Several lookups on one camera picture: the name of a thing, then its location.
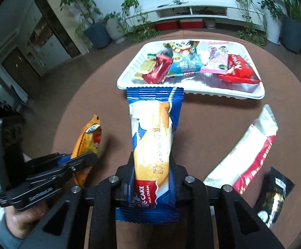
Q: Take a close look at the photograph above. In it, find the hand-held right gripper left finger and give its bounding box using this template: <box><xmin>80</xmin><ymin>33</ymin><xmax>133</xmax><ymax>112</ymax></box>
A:
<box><xmin>18</xmin><ymin>152</ymin><xmax>136</xmax><ymax>249</ymax></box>

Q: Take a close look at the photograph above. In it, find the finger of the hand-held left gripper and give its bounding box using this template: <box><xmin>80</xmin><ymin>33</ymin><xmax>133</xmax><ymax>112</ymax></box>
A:
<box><xmin>26</xmin><ymin>152</ymin><xmax>98</xmax><ymax>184</ymax></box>
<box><xmin>25</xmin><ymin>153</ymin><xmax>72</xmax><ymax>170</ymax></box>

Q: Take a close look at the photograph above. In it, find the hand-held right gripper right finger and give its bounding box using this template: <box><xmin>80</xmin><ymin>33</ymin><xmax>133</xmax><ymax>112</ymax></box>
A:
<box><xmin>170</xmin><ymin>156</ymin><xmax>284</xmax><ymax>249</ymax></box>

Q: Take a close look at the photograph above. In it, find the orange snack packet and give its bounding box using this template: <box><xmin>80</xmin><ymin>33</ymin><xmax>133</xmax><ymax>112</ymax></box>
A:
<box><xmin>70</xmin><ymin>114</ymin><xmax>102</xmax><ymax>187</ymax></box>

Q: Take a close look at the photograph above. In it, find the blue cake roll packet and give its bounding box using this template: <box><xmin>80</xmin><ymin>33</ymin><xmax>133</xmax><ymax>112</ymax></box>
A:
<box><xmin>115</xmin><ymin>86</ymin><xmax>185</xmax><ymax>225</ymax></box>

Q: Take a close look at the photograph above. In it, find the white plastic tray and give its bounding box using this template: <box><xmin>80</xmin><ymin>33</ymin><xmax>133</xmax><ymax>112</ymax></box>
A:
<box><xmin>117</xmin><ymin>39</ymin><xmax>266</xmax><ymax>100</ymax></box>

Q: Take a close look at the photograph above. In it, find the dark red snack packet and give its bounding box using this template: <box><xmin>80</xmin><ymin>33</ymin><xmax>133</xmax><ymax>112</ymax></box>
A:
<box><xmin>142</xmin><ymin>53</ymin><xmax>173</xmax><ymax>85</ymax></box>

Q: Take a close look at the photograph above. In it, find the light blue cartoon snack packet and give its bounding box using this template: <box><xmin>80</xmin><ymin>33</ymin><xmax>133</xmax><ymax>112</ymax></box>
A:
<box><xmin>163</xmin><ymin>40</ymin><xmax>202</xmax><ymax>78</ymax></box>

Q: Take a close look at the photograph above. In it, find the pink snack packet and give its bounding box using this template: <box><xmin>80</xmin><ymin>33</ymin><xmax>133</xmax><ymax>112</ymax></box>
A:
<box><xmin>200</xmin><ymin>41</ymin><xmax>230</xmax><ymax>74</ymax></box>

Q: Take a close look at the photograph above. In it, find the person's left forearm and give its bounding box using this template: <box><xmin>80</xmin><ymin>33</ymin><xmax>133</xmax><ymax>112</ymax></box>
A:
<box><xmin>0</xmin><ymin>216</ymin><xmax>26</xmax><ymax>249</ymax></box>

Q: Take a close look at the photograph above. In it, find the person's left hand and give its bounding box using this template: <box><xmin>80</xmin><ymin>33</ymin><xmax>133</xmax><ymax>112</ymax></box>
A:
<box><xmin>5</xmin><ymin>201</ymin><xmax>53</xmax><ymax>239</ymax></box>

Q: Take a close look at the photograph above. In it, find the white packet with red side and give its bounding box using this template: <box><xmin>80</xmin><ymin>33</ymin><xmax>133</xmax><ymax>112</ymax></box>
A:
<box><xmin>204</xmin><ymin>104</ymin><xmax>279</xmax><ymax>195</ymax></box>

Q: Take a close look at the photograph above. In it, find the black snack packet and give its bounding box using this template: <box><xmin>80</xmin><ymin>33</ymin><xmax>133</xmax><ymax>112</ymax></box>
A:
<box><xmin>254</xmin><ymin>167</ymin><xmax>295</xmax><ymax>229</ymax></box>

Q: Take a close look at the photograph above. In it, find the small gold snack packet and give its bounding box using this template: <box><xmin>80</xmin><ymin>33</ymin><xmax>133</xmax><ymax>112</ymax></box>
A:
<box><xmin>133</xmin><ymin>58</ymin><xmax>157</xmax><ymax>80</ymax></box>

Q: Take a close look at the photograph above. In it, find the bright red snack packet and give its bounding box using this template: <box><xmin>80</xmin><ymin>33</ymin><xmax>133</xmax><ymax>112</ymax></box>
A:
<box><xmin>219</xmin><ymin>54</ymin><xmax>260</xmax><ymax>85</ymax></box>

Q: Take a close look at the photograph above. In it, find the wooden display cabinet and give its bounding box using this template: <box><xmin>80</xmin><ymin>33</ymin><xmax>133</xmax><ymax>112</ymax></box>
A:
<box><xmin>18</xmin><ymin>0</ymin><xmax>82</xmax><ymax>77</ymax></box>

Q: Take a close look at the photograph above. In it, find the tall plant in grey pot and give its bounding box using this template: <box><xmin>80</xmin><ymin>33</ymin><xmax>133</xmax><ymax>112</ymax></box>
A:
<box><xmin>60</xmin><ymin>0</ymin><xmax>112</xmax><ymax>49</ymax></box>

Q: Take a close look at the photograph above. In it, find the plant in white ribbed pot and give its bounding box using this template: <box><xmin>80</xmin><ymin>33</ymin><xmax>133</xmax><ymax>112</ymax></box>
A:
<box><xmin>104</xmin><ymin>12</ymin><xmax>127</xmax><ymax>44</ymax></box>

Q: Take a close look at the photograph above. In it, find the trailing green vine plant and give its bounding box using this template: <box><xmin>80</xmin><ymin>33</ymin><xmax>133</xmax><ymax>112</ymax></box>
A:
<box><xmin>121</xmin><ymin>0</ymin><xmax>161</xmax><ymax>43</ymax></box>

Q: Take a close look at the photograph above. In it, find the red storage box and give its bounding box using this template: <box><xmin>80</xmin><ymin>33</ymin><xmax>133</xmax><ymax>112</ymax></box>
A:
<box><xmin>154</xmin><ymin>21</ymin><xmax>179</xmax><ymax>31</ymax></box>
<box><xmin>180</xmin><ymin>19</ymin><xmax>204</xmax><ymax>29</ymax></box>

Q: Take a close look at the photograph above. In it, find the white television cabinet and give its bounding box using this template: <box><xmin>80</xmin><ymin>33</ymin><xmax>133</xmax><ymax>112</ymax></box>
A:
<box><xmin>140</xmin><ymin>4</ymin><xmax>268</xmax><ymax>32</ymax></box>

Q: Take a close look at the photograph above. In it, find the leafy plant in white pot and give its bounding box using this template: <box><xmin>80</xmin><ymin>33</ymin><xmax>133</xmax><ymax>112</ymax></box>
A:
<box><xmin>257</xmin><ymin>0</ymin><xmax>283</xmax><ymax>44</ymax></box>

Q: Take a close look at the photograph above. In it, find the large-leaf plant in dark pot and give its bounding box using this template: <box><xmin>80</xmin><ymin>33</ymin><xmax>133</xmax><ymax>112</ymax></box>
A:
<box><xmin>266</xmin><ymin>0</ymin><xmax>301</xmax><ymax>54</ymax></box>

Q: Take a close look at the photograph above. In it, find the thin-stemmed plant on cabinet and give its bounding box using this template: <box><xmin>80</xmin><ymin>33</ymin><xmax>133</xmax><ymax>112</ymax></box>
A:
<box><xmin>234</xmin><ymin>0</ymin><xmax>268</xmax><ymax>47</ymax></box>

